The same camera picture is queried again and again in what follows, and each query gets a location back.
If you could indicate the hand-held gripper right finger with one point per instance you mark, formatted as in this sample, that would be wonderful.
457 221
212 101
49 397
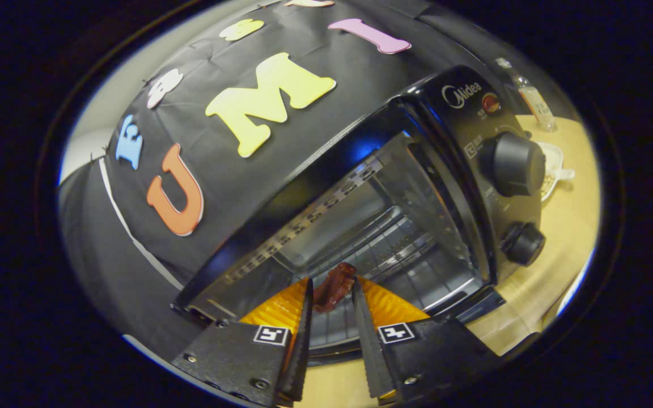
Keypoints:
363 340

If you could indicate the black toaster oven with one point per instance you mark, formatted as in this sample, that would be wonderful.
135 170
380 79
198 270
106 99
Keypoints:
462 113

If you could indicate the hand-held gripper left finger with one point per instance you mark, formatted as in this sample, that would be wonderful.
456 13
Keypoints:
302 340

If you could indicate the black oven knob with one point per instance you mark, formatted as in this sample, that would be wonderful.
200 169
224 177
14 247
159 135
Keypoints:
525 243
516 164

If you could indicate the small clear glass bottle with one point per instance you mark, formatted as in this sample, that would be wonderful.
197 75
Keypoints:
536 102

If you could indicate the white divided spice plate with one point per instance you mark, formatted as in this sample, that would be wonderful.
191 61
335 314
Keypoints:
553 156

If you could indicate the red meat slice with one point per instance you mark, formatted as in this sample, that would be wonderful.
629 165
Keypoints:
335 286

